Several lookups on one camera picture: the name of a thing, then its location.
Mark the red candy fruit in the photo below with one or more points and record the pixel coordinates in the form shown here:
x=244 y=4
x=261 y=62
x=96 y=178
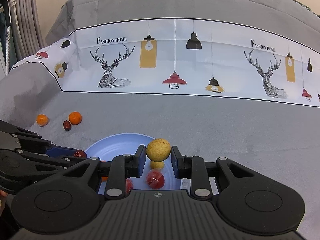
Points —
x=155 y=179

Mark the light blue plate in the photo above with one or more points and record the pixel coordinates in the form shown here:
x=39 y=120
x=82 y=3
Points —
x=127 y=143

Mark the person's left hand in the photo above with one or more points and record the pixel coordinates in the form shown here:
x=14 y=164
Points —
x=3 y=199

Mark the grey printed sofa cover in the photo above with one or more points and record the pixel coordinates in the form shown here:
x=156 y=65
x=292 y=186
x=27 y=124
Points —
x=238 y=78

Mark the dark red jujube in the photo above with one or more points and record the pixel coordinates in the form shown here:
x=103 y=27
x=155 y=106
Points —
x=80 y=154
x=67 y=125

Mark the grey ribbed radiator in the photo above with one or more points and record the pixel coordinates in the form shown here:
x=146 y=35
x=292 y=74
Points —
x=26 y=34

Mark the orange tangerine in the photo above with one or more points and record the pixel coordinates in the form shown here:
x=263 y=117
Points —
x=42 y=120
x=75 y=118

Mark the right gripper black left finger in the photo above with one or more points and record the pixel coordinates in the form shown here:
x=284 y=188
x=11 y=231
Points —
x=120 y=169

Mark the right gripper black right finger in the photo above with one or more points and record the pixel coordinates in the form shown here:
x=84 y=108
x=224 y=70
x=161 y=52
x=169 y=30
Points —
x=195 y=169

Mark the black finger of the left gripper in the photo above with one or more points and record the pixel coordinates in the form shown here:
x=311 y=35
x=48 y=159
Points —
x=57 y=151

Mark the yellow round fruit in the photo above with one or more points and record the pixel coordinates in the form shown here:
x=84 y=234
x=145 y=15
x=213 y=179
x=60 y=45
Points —
x=158 y=150
x=156 y=165

